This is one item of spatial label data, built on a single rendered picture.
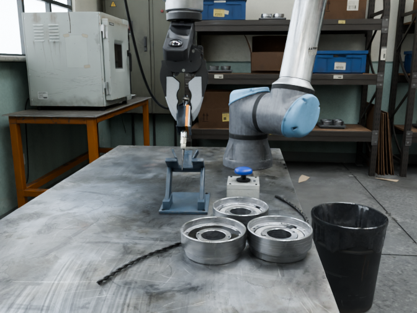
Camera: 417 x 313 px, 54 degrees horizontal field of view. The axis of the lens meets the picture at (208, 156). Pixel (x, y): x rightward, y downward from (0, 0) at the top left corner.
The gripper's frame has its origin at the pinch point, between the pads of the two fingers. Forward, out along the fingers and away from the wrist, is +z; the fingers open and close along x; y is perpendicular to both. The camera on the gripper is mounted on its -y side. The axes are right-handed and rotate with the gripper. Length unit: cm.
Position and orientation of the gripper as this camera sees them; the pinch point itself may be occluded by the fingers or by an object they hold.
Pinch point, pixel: (184, 115)
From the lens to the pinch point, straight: 84.6
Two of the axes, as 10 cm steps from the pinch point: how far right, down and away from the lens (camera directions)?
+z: 0.0, 9.8, 2.2
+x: -10.0, -0.1, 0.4
